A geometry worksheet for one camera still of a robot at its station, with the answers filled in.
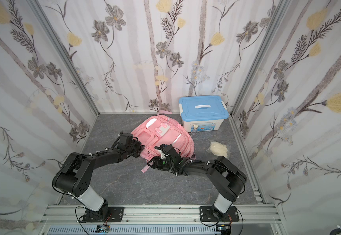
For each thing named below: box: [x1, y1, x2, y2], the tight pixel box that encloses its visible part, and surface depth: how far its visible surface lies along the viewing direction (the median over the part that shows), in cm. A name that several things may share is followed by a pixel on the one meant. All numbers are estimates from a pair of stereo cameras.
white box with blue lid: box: [178, 94, 230, 133], surface depth 103 cm
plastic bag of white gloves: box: [205, 141, 230, 159], surface depth 100 cm
